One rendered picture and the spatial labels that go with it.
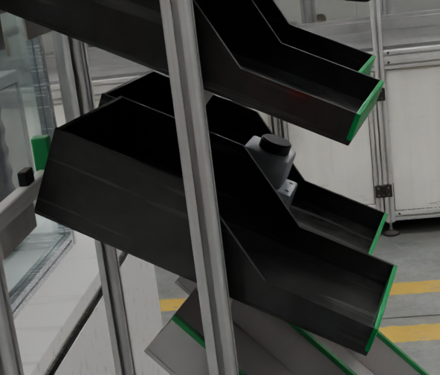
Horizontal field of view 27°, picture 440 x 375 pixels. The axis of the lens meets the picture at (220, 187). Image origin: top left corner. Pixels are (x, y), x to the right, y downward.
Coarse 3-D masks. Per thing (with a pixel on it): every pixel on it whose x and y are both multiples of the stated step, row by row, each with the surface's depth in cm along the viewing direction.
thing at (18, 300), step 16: (48, 80) 205; (48, 96) 204; (48, 112) 204; (48, 128) 205; (64, 240) 207; (48, 256) 198; (64, 256) 205; (48, 272) 194; (32, 288) 185; (16, 304) 175
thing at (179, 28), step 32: (160, 0) 62; (192, 32) 63; (192, 64) 63; (192, 96) 64; (192, 128) 65; (192, 160) 66; (192, 192) 66; (192, 224) 66; (0, 256) 71; (0, 288) 70; (224, 288) 68; (0, 320) 70; (128, 320) 107; (224, 320) 68; (0, 352) 72; (128, 352) 106; (224, 352) 69
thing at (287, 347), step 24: (192, 312) 83; (240, 312) 85; (264, 312) 85; (168, 336) 74; (192, 336) 73; (240, 336) 85; (264, 336) 85; (288, 336) 85; (312, 336) 84; (168, 360) 74; (192, 360) 74; (240, 360) 82; (264, 360) 84; (288, 360) 85; (312, 360) 85; (336, 360) 84
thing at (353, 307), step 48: (96, 144) 70; (144, 144) 83; (240, 144) 80; (48, 192) 73; (96, 192) 71; (144, 192) 70; (240, 192) 82; (144, 240) 71; (240, 240) 80; (288, 240) 82; (336, 240) 81; (240, 288) 70; (288, 288) 74; (336, 288) 77; (384, 288) 79; (336, 336) 69
